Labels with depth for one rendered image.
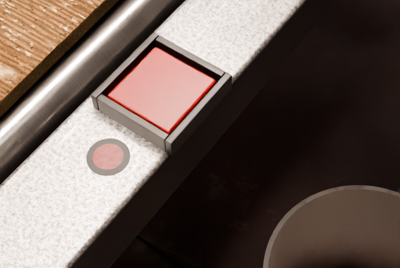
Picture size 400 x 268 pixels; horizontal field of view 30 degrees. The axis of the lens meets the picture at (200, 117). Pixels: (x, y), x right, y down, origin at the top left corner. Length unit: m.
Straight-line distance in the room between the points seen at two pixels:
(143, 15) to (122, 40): 0.03
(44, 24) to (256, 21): 0.17
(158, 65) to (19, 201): 0.15
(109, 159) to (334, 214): 0.72
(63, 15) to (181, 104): 0.13
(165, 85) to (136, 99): 0.02
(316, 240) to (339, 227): 0.05
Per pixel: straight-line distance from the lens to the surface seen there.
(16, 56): 0.59
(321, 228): 1.25
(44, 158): 0.55
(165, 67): 0.57
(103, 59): 0.60
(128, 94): 0.56
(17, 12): 0.62
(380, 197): 1.19
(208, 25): 0.62
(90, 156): 0.55
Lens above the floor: 1.37
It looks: 55 degrees down
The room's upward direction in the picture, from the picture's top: 2 degrees counter-clockwise
